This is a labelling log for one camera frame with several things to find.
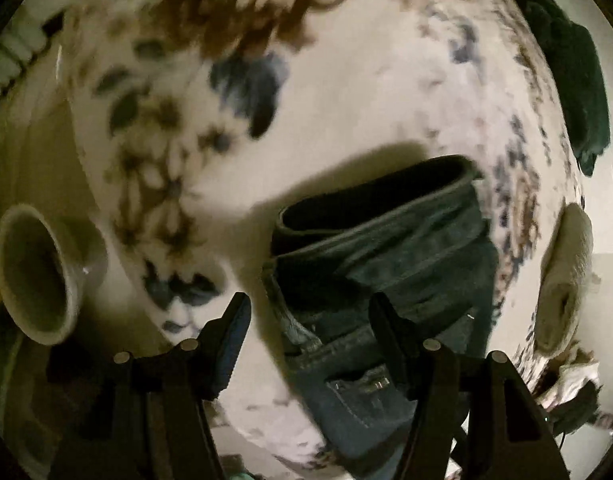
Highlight grey folded knit garment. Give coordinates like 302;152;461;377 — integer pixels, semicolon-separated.
535;203;593;359

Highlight dark green folded blanket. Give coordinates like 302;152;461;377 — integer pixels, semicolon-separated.
515;0;610;177

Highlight white floral fleece blanket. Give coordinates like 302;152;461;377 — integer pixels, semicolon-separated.
62;0;581;479

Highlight dark blue denim jeans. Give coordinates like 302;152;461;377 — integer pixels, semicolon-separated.
263;155;497;479

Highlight green striped curtain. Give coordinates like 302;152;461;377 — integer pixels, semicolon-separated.
0;8;64;101

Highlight grey trouser leg cuff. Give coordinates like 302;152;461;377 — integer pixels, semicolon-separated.
0;204;108;346

